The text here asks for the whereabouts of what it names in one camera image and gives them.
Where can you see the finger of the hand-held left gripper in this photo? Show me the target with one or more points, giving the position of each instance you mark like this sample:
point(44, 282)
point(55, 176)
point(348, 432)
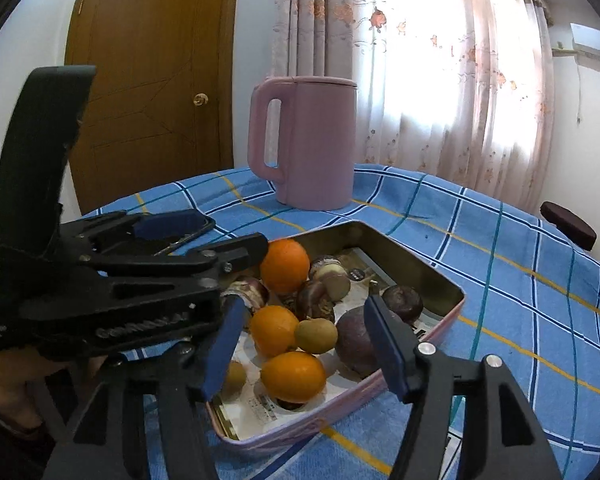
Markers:
point(170, 222)
point(240, 250)

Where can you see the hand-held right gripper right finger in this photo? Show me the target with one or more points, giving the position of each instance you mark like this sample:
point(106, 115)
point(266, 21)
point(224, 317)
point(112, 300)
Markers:
point(387, 345)

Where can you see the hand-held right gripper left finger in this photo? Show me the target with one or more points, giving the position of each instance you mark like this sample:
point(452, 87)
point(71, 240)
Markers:
point(225, 345)

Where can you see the brown kiwi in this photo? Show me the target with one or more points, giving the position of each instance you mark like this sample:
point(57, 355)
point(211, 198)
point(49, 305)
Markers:
point(316, 336)
point(234, 379)

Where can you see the pink tin box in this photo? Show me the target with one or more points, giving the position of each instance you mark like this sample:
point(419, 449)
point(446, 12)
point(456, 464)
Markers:
point(410, 260)

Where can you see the person's left hand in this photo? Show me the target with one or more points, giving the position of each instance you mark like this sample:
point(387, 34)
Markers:
point(10, 380)

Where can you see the purple passion fruit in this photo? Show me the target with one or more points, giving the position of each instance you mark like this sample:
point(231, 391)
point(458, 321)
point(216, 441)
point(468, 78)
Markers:
point(355, 340)

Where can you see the small orange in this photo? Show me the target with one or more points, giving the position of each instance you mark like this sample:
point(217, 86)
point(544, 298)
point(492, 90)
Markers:
point(294, 376)

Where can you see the pink electric kettle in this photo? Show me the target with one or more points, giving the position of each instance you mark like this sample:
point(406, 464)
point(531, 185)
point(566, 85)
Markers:
point(315, 150)

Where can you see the blue plaid tablecloth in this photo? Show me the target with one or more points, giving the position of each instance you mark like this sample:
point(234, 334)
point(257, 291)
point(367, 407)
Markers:
point(480, 260)

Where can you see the brass door knob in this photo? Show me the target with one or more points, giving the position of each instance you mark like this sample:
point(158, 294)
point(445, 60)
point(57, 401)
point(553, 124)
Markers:
point(200, 99)

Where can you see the brown wooden door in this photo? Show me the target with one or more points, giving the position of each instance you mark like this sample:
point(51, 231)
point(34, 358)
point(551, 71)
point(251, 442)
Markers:
point(145, 85)

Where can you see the dark round stool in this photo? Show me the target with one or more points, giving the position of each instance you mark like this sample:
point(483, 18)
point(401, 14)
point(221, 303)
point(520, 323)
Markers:
point(570, 222)

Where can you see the floral sheer curtain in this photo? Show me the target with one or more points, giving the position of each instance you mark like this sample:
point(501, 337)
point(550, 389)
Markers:
point(430, 85)

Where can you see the white air conditioner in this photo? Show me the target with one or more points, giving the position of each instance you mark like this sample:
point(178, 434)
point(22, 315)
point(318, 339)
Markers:
point(597, 42)

